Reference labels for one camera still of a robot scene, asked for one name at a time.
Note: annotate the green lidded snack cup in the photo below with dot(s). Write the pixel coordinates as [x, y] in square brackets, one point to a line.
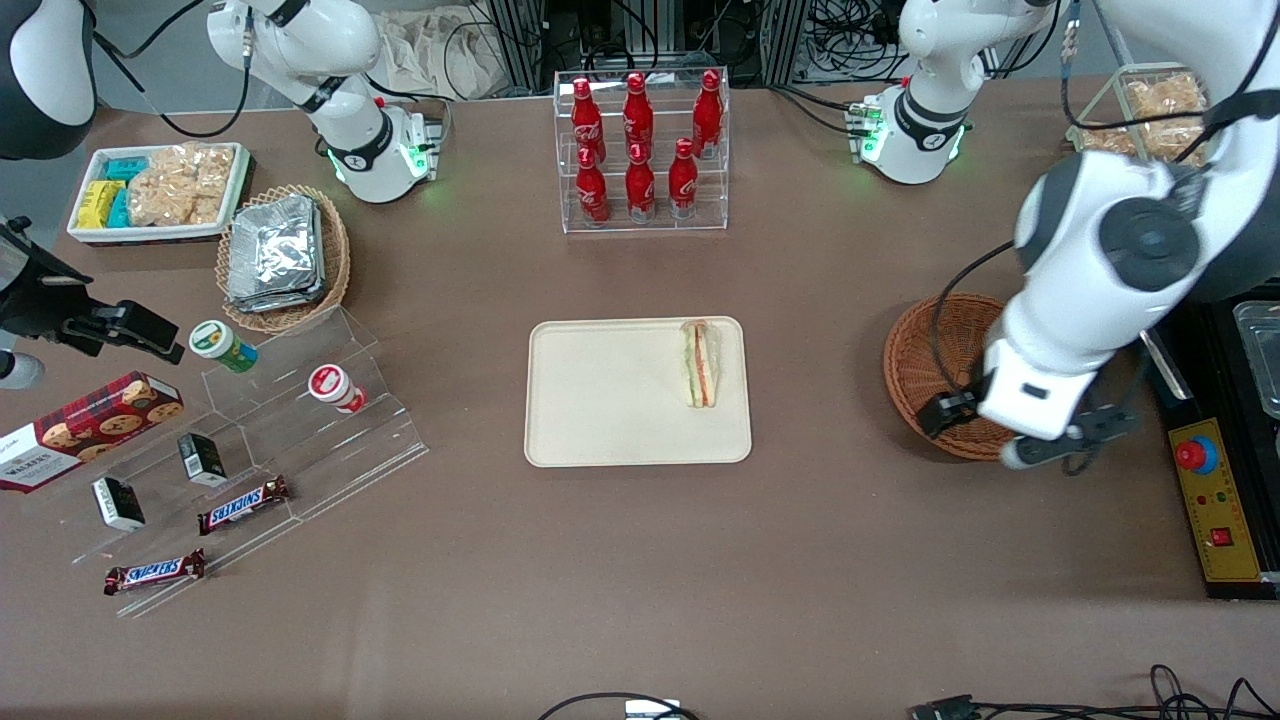
[222, 345]

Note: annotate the triangle sandwich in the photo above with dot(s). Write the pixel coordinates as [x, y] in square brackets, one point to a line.
[701, 365]

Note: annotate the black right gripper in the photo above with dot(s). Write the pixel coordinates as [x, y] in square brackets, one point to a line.
[38, 297]

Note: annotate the clear plastic container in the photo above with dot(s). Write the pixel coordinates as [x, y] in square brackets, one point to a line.
[1262, 360]

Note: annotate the teal snack pack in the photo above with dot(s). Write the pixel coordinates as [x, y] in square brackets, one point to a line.
[126, 168]
[119, 210]

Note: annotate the yellow snack pack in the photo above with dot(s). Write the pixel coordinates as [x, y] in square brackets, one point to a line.
[98, 205]

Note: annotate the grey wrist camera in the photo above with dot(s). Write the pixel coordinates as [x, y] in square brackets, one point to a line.
[1035, 453]
[18, 370]

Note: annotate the red cola bottle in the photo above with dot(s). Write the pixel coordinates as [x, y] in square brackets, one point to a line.
[592, 195]
[586, 120]
[638, 112]
[708, 112]
[640, 190]
[683, 185]

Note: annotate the small white device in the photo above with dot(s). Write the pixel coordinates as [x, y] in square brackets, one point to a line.
[652, 710]

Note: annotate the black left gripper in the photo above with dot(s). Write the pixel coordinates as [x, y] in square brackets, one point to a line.
[951, 410]

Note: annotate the red lidded snack cup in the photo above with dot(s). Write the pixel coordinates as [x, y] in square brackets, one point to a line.
[335, 388]

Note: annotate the small black box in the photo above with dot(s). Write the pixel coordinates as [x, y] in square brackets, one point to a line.
[203, 460]
[118, 503]

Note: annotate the clear bag of puffed snacks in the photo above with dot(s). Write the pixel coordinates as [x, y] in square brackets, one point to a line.
[1175, 140]
[1105, 138]
[1165, 98]

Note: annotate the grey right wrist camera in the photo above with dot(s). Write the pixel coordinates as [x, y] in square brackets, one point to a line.
[18, 370]

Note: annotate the red tartan cookie box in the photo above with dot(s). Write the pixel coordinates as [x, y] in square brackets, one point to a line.
[90, 430]

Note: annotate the clear bag of rice crackers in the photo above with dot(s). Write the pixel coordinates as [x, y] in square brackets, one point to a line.
[180, 185]

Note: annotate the beige rectangular tray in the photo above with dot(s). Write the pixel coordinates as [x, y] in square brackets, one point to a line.
[610, 400]

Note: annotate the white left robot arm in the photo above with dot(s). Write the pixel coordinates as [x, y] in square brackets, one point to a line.
[1090, 260]

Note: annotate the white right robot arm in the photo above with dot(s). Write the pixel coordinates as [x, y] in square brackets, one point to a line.
[350, 150]

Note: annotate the brown snickers bar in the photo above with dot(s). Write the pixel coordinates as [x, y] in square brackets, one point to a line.
[245, 505]
[155, 572]

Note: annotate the silver foil pack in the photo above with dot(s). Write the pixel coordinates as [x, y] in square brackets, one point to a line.
[275, 245]
[270, 303]

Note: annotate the clear acrylic stepped shelf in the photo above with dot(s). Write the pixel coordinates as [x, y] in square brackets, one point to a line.
[320, 450]

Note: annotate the black control box yellow panel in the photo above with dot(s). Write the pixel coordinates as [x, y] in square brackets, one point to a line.
[1215, 520]

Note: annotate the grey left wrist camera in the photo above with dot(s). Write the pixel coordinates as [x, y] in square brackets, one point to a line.
[1035, 453]

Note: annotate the clear acrylic bottle rack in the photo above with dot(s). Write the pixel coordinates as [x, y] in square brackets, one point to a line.
[645, 228]

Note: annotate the oval light wicker basket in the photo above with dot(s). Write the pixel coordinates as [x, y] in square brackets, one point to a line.
[338, 260]

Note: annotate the round brown wicker basket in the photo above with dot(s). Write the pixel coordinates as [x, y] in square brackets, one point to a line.
[910, 370]

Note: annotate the white rectangular snack tray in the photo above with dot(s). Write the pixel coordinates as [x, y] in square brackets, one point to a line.
[150, 235]

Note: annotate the beige cloth bag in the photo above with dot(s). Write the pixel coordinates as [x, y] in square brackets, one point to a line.
[440, 55]

